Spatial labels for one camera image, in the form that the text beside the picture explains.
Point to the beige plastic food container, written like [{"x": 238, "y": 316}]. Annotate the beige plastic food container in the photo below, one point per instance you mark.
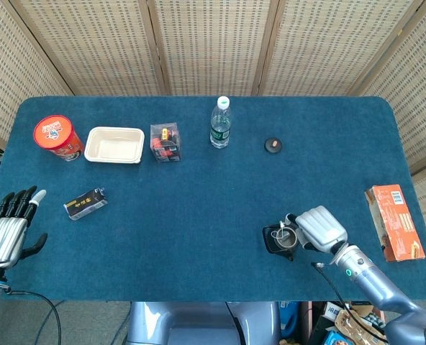
[{"x": 114, "y": 145}]

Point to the woven folding screen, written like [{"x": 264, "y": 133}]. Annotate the woven folding screen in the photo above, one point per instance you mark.
[{"x": 213, "y": 43}]

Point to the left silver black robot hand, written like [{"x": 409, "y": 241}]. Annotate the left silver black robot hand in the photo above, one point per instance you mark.
[{"x": 2, "y": 240}]

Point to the small black round lid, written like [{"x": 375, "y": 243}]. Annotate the small black round lid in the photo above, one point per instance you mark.
[{"x": 273, "y": 146}]

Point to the red instant noodle cup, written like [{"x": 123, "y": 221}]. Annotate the red instant noodle cup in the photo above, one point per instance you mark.
[{"x": 54, "y": 134}]

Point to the blue-grey robot torso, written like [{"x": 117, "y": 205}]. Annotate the blue-grey robot torso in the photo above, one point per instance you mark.
[{"x": 202, "y": 323}]

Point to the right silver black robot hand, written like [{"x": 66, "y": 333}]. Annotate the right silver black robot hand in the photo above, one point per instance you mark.
[{"x": 321, "y": 228}]

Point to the orange snack box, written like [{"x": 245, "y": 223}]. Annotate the orange snack box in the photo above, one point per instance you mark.
[{"x": 396, "y": 223}]

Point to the clear water bottle green label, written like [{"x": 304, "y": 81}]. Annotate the clear water bottle green label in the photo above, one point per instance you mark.
[{"x": 220, "y": 125}]

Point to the white carton blue lettering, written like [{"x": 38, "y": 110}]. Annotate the white carton blue lettering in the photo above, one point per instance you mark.
[{"x": 332, "y": 309}]

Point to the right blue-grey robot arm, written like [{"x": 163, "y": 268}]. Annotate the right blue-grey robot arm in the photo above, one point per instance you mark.
[{"x": 378, "y": 284}]

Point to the blue table cloth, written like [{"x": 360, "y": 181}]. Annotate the blue table cloth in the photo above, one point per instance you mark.
[{"x": 162, "y": 233}]

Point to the black carton gold lettering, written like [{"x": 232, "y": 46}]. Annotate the black carton gold lettering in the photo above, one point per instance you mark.
[{"x": 85, "y": 206}]

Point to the clear box red black items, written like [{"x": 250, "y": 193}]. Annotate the clear box red black items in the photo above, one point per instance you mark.
[{"x": 166, "y": 143}]

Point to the black teapot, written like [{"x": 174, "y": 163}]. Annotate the black teapot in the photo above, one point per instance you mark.
[{"x": 268, "y": 245}]

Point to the blue snack packet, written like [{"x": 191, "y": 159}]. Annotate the blue snack packet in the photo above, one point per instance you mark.
[{"x": 333, "y": 338}]

